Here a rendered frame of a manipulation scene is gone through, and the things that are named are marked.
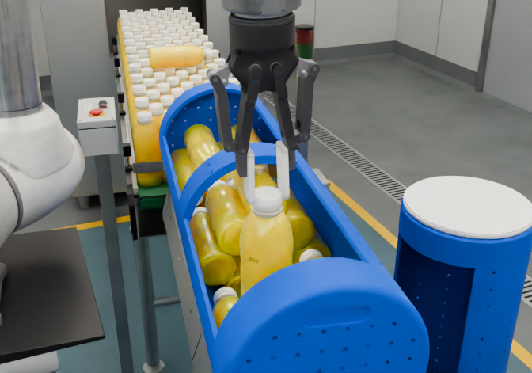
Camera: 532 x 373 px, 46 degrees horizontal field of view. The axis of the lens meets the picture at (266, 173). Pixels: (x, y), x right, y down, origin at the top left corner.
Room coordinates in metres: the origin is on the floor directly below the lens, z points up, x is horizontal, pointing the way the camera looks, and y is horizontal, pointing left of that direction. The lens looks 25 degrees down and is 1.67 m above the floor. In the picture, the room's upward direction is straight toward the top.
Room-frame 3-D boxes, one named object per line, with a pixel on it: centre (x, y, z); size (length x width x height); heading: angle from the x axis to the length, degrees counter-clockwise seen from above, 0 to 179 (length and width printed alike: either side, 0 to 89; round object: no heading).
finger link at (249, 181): (0.72, 0.02, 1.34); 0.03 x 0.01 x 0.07; 15
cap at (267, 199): (0.72, 0.00, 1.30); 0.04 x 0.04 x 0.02
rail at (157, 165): (1.60, 0.16, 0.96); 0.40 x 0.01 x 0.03; 104
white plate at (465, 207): (1.22, -0.44, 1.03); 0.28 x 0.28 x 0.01
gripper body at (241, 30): (0.72, 0.00, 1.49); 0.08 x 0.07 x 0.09; 105
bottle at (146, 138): (1.60, 0.33, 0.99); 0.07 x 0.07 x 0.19
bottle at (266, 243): (0.72, 0.00, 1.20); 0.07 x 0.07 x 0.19
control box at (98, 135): (1.66, 0.47, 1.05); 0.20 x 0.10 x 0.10; 14
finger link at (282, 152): (0.73, -0.02, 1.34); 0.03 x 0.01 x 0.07; 15
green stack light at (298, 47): (1.98, -0.12, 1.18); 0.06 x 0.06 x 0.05
